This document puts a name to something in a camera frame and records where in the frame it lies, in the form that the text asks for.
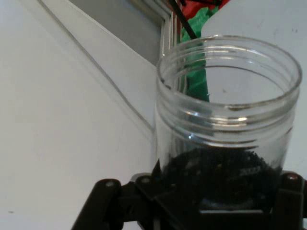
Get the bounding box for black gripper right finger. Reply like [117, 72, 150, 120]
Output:
[271, 171, 307, 230]

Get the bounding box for black tripod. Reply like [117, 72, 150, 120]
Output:
[167, 0, 231, 40]

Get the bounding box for red interlocking foam blocks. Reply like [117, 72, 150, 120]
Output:
[179, 0, 231, 15]

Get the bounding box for clear jar with black granules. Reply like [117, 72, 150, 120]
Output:
[155, 34, 303, 211]

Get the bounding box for large green foam block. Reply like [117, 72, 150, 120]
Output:
[181, 6, 219, 103]

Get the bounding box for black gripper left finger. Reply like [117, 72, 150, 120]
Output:
[71, 159, 200, 230]

